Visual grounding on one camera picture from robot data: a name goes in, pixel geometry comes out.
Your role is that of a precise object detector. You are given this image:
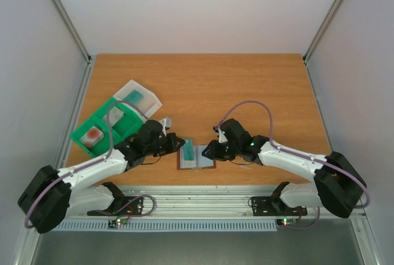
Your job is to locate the aluminium frame rail front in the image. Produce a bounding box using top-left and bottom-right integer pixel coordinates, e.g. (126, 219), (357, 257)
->
(28, 184), (367, 219)

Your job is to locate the left controller board with leds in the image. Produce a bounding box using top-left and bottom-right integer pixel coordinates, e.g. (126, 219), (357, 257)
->
(107, 218), (128, 229)

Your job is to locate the red spotted card in tray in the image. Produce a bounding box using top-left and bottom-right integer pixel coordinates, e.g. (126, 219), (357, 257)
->
(79, 126), (104, 149)

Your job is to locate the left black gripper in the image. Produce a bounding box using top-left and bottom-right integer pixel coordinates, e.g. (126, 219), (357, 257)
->
(145, 133), (185, 157)

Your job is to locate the teal card in bin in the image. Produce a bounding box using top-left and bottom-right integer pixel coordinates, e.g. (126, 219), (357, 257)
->
(124, 90), (143, 105)

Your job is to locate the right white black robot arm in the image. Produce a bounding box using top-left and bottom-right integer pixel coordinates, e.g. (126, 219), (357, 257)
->
(202, 119), (366, 218)

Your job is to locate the white translucent plastic bin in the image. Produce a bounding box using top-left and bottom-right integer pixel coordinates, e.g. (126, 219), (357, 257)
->
(113, 80), (163, 119)

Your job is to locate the controller board with leds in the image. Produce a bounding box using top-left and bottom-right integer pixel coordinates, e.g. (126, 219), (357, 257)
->
(276, 218), (301, 226)
(107, 218), (128, 229)

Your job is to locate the aluminium corner post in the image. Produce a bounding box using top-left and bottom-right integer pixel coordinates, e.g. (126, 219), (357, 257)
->
(51, 0), (92, 64)
(302, 0), (345, 66)

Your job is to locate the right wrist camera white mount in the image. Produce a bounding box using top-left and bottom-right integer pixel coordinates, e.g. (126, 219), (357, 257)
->
(213, 125), (228, 144)

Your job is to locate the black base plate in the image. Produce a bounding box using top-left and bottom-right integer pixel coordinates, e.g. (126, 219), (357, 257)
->
(247, 196), (308, 216)
(87, 196), (143, 216)

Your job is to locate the right controller board with leds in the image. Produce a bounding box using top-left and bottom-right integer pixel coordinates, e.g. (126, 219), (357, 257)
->
(276, 218), (301, 226)

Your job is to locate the right aluminium corner post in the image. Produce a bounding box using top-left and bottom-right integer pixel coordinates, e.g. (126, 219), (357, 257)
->
(302, 0), (345, 66)

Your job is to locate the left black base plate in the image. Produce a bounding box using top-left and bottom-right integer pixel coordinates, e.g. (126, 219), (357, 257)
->
(87, 196), (143, 216)

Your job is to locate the green plastic compartment tray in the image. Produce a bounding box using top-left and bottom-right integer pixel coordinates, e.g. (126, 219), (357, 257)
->
(69, 97), (145, 159)

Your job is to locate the teal card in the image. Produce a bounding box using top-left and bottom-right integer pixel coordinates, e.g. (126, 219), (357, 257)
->
(182, 138), (195, 161)
(124, 90), (143, 105)

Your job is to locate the grey slotted cable duct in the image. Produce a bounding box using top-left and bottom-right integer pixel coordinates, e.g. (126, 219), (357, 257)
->
(54, 219), (277, 232)

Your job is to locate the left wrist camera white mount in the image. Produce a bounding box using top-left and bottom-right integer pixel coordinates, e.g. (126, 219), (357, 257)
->
(159, 117), (172, 132)

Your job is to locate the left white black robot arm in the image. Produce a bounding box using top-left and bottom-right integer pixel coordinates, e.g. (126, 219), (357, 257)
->
(17, 120), (185, 234)

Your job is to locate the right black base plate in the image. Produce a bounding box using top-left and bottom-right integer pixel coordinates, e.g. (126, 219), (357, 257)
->
(247, 196), (308, 216)

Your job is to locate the left aluminium corner post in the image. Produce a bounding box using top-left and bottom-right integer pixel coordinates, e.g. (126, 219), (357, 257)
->
(51, 0), (92, 64)

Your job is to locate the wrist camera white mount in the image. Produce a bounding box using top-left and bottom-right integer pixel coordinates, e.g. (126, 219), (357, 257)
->
(213, 125), (228, 144)
(159, 117), (172, 132)

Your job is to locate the white patterned credit card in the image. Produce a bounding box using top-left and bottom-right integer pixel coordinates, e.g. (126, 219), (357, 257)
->
(109, 106), (124, 127)

